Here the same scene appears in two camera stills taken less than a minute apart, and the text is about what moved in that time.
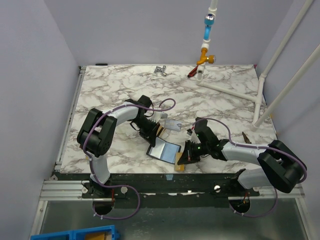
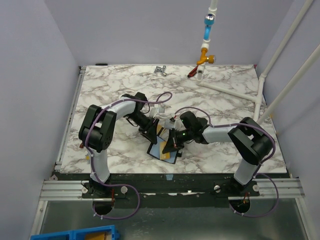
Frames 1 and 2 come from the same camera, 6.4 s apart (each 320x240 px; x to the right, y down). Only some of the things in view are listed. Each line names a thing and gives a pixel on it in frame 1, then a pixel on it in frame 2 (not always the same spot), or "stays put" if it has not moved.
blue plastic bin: [108, 232] stays put
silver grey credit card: [172, 125] stays put
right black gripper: [191, 150] to [173, 139]
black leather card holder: [164, 150] stays put
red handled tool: [193, 72] stays put
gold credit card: [178, 167] to [165, 156]
